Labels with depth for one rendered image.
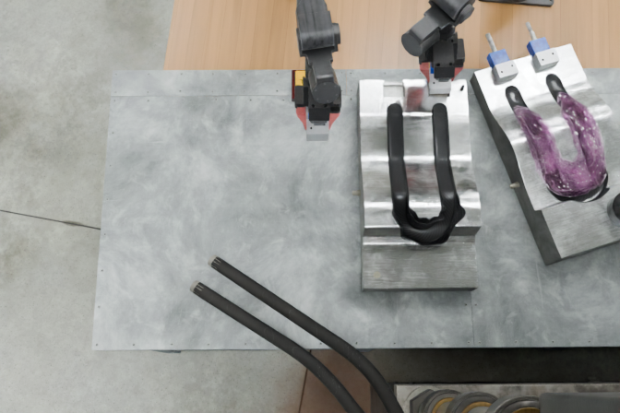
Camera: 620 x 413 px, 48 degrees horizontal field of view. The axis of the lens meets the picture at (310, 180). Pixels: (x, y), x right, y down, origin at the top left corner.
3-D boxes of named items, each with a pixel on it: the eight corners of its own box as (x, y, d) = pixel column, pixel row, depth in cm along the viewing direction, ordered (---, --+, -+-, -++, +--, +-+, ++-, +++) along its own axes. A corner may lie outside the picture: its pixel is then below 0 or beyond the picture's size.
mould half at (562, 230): (469, 80, 180) (479, 62, 169) (563, 53, 182) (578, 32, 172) (545, 265, 167) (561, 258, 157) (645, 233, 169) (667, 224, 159)
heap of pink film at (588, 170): (505, 109, 172) (514, 97, 164) (572, 88, 173) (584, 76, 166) (546, 207, 165) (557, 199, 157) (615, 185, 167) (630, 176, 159)
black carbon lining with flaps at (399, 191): (384, 106, 171) (387, 90, 162) (449, 105, 171) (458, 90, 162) (388, 247, 161) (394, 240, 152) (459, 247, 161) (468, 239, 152)
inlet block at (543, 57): (515, 29, 181) (520, 19, 176) (532, 25, 181) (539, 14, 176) (534, 75, 178) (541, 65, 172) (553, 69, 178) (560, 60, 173)
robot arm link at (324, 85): (349, 100, 143) (347, 52, 135) (307, 106, 143) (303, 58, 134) (339, 65, 151) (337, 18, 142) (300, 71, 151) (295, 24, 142)
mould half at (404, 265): (356, 94, 179) (360, 72, 166) (459, 93, 179) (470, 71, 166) (362, 291, 165) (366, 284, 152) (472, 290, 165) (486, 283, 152)
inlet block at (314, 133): (305, 88, 168) (305, 79, 162) (327, 88, 168) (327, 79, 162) (306, 141, 164) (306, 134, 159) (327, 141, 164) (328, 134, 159)
